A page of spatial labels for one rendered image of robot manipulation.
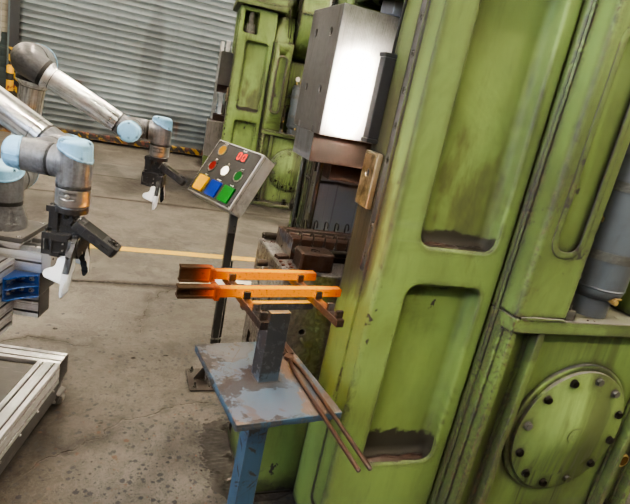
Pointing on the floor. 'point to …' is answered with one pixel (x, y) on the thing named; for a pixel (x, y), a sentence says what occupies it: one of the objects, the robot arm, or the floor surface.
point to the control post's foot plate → (198, 380)
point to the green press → (264, 89)
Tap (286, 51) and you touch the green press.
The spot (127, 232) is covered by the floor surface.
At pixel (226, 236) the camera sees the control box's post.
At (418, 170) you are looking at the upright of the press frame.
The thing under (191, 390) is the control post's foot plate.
